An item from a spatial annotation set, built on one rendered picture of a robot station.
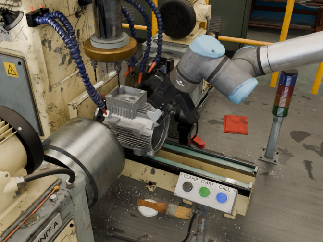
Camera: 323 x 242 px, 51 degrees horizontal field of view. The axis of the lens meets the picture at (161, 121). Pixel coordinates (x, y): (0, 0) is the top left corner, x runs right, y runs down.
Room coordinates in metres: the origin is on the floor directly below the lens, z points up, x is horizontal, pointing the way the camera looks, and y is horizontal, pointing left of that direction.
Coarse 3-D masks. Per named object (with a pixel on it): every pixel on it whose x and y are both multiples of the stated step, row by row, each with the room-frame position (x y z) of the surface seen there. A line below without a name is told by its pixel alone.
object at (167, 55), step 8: (152, 56) 1.39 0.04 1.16; (168, 56) 1.39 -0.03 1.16; (176, 56) 1.43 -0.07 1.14; (160, 64) 1.31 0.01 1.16; (136, 72) 1.31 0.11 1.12; (144, 72) 1.29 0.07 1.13; (152, 72) 1.27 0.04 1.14; (160, 72) 1.26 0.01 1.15; (128, 80) 1.32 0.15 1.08; (136, 80) 1.30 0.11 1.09; (144, 80) 1.28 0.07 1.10; (152, 80) 1.27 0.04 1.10; (160, 80) 1.25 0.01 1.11; (136, 88) 1.27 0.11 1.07; (144, 88) 1.29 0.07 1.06; (152, 88) 1.27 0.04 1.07
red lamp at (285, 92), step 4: (280, 84) 1.13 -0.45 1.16; (280, 88) 1.12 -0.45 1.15; (284, 88) 1.11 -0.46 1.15; (288, 88) 1.11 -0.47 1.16; (292, 88) 1.11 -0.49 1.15; (276, 92) 1.14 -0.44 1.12; (280, 92) 1.12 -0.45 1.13; (284, 92) 1.11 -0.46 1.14; (288, 92) 1.11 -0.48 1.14; (292, 92) 1.12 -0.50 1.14; (284, 96) 1.11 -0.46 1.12; (288, 96) 1.11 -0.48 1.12
